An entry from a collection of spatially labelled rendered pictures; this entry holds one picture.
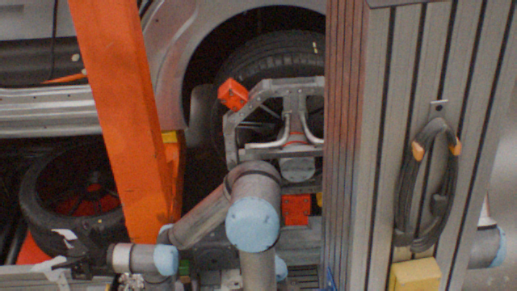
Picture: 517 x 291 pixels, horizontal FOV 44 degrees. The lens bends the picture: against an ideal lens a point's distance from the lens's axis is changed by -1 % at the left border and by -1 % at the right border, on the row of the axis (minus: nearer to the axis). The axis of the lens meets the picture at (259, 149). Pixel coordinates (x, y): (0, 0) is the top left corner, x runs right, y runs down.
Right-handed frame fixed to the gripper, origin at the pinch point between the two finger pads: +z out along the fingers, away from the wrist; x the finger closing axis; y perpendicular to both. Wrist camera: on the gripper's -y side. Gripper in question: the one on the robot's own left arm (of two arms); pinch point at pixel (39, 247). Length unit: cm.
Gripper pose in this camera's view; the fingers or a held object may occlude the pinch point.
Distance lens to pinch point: 174.2
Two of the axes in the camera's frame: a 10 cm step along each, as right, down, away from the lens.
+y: 0.4, 8.4, 5.4
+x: 1.0, -5.4, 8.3
